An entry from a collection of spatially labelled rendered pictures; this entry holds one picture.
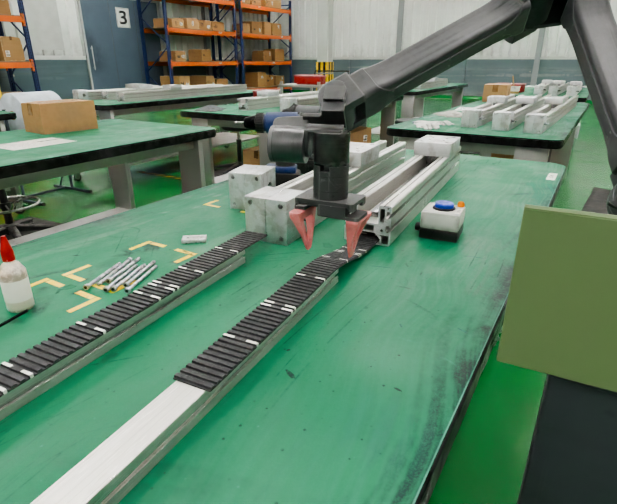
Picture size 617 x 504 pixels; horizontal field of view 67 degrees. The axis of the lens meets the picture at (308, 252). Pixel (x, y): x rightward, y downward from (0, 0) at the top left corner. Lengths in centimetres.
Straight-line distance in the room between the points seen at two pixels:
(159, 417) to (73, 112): 250
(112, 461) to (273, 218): 61
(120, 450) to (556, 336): 48
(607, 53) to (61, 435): 87
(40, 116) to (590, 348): 262
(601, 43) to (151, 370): 79
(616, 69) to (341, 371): 59
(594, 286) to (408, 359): 23
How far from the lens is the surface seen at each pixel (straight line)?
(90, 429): 57
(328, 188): 74
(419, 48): 84
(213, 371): 55
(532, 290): 61
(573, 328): 63
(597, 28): 91
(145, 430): 50
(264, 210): 97
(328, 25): 1257
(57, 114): 286
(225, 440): 52
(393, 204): 97
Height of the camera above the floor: 113
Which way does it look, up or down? 22 degrees down
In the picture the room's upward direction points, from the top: straight up
